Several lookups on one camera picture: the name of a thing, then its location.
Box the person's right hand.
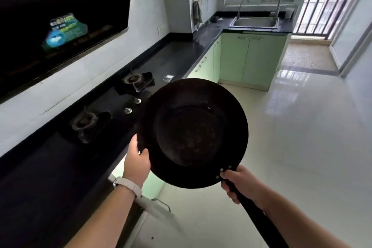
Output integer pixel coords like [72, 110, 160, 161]
[220, 165, 272, 209]

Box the person's left hand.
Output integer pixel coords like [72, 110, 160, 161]
[122, 134, 151, 189]

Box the black frying pan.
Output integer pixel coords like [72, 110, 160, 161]
[137, 79, 289, 248]

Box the person's right forearm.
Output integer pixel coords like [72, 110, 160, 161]
[260, 188, 361, 248]

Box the person's left forearm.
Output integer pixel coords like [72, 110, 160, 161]
[65, 184, 137, 248]

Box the white wrist watch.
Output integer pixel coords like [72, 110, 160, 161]
[108, 174, 143, 199]

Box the black glass gas stove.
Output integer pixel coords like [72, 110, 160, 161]
[55, 71, 156, 152]

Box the gas burner with pan support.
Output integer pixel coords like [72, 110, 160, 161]
[71, 108, 113, 144]
[115, 71, 155, 95]

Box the green cabinet row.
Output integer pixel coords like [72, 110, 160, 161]
[186, 34, 222, 83]

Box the green cabinet under sink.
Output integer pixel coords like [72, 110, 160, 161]
[219, 32, 289, 92]

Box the blue green sticker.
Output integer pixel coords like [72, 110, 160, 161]
[42, 12, 89, 52]

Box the hanging grey cloth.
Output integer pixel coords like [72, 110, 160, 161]
[192, 0, 204, 29]

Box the stainless steel sink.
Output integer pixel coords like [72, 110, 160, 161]
[229, 16, 281, 30]

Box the small curved steel faucet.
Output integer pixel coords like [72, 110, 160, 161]
[237, 0, 251, 20]

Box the black range hood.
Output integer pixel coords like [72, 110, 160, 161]
[0, 0, 134, 105]

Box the white sliding door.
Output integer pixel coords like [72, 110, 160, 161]
[330, 0, 372, 77]

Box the barred balcony door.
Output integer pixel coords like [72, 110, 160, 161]
[292, 0, 365, 41]

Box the white cabinet handle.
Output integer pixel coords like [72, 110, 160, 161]
[135, 195, 175, 220]

